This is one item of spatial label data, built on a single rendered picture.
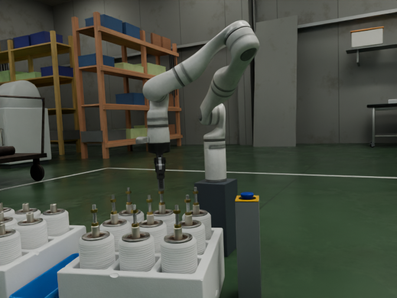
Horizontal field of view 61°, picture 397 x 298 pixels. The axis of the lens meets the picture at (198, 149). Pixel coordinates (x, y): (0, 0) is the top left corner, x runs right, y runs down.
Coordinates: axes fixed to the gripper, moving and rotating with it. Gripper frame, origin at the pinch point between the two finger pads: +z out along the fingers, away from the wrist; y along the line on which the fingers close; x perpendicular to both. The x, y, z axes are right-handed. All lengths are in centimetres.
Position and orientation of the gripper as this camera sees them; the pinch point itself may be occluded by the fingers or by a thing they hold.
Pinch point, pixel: (160, 184)
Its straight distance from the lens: 114.0
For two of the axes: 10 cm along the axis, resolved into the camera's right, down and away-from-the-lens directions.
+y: -1.3, -0.8, 9.9
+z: 0.5, 10.0, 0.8
